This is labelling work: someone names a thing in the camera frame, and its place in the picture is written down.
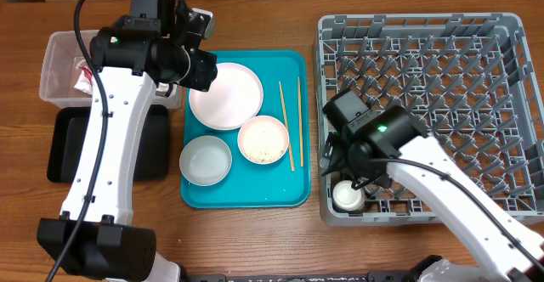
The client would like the wooden chopstick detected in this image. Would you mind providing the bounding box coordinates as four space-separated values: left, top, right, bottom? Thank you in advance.
297 77 304 167
278 82 295 172

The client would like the clear plastic bin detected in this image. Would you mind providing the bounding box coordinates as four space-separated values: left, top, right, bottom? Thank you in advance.
38 29 184 111

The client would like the black plastic tray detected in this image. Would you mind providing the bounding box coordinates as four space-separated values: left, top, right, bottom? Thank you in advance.
47 104 170 183

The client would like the red snack wrapper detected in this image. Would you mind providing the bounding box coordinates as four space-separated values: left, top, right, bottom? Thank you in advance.
82 66 93 83

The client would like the large white plate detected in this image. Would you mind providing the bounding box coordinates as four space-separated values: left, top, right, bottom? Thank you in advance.
188 62 264 131

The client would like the grey shallow bowl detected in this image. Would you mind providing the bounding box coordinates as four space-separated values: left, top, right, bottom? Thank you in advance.
179 135 232 187

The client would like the pink bowl with rice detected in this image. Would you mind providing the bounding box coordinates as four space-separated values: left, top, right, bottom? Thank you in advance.
237 116 290 165

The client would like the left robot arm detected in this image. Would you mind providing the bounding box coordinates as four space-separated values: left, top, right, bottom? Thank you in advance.
37 0 218 281

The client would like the small white cup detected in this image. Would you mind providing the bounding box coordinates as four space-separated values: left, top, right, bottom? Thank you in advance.
331 180 366 212

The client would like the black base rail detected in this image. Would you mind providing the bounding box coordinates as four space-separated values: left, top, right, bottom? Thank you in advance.
188 270 407 282

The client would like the white napkin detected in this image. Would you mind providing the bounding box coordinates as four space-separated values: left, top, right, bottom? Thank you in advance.
74 71 93 95

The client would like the teal serving tray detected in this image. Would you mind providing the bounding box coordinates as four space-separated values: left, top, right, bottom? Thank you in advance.
180 50 311 209

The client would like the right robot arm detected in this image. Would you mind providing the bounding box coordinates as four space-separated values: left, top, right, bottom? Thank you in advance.
320 88 543 281

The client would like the grey dishwasher rack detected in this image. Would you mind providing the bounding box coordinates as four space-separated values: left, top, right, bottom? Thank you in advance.
315 13 543 224

